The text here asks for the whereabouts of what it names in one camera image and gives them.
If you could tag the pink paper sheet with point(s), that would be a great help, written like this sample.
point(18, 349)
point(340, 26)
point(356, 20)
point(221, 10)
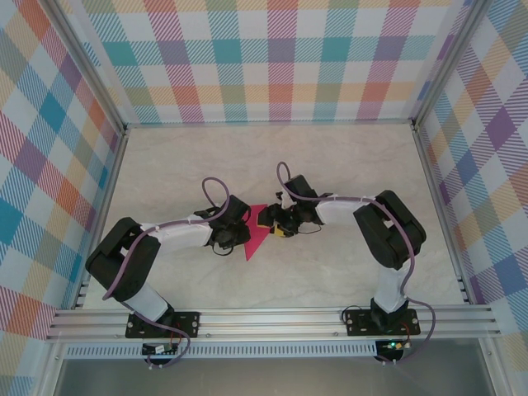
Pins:
point(253, 243)

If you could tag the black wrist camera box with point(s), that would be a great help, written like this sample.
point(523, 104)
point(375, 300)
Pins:
point(238, 206)
point(301, 187)

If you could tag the small black circuit board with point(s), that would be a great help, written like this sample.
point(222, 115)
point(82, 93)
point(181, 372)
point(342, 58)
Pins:
point(158, 349)

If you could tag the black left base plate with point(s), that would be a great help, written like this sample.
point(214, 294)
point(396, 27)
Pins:
point(187, 321)

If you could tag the slanted aluminium frame post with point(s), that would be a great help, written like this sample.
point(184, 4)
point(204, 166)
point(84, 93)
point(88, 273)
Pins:
point(90, 74)
point(449, 57)

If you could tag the thin aluminium frame bar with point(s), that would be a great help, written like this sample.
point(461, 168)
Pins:
point(268, 123)

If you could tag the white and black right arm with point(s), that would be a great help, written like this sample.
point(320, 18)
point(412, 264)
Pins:
point(392, 288)

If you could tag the circuit board with green light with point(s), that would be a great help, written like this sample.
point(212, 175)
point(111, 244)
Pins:
point(394, 345)

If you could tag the grey metal sheet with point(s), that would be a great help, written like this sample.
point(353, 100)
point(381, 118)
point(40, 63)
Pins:
point(268, 377)

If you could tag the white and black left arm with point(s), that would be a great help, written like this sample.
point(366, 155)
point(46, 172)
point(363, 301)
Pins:
point(123, 264)

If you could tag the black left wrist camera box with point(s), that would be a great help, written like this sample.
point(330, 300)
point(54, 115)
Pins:
point(238, 206)

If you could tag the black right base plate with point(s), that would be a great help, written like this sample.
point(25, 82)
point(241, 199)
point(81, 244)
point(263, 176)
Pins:
point(359, 323)

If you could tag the aluminium side rail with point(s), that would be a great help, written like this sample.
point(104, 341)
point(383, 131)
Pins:
point(441, 206)
point(105, 198)

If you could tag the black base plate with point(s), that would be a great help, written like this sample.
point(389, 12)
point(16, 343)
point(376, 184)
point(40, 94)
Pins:
point(187, 321)
point(359, 323)

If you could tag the wide aluminium mounting rail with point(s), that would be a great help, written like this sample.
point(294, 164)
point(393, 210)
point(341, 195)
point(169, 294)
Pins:
point(268, 321)

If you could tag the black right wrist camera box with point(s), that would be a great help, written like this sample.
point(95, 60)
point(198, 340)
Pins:
point(301, 187)

